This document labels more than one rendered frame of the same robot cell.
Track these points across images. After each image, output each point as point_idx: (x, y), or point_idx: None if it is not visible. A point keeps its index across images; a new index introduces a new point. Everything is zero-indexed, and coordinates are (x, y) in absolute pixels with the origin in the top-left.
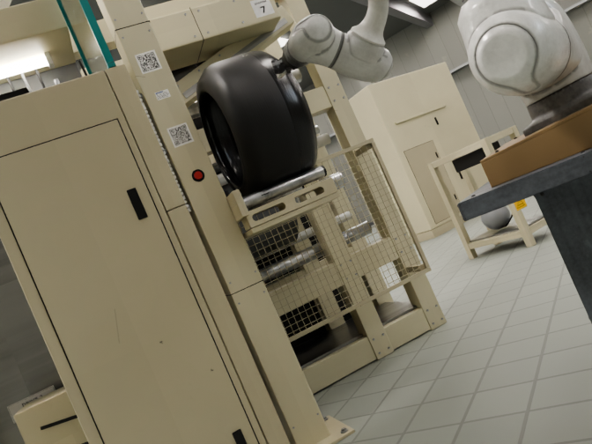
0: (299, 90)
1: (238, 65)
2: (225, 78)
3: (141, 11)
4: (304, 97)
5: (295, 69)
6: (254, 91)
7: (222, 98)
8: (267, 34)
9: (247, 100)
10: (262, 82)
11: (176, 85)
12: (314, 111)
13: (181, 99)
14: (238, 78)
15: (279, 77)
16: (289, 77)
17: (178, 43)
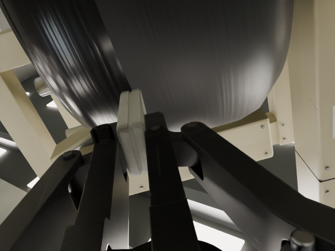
0: (30, 47)
1: (212, 120)
2: (264, 87)
3: (326, 194)
4: (10, 19)
5: (60, 155)
6: (208, 45)
7: (291, 29)
8: (89, 142)
9: (245, 6)
10: (171, 75)
11: (319, 71)
12: (10, 34)
13: (320, 39)
14: (238, 87)
15: (139, 99)
16: (72, 92)
17: (228, 133)
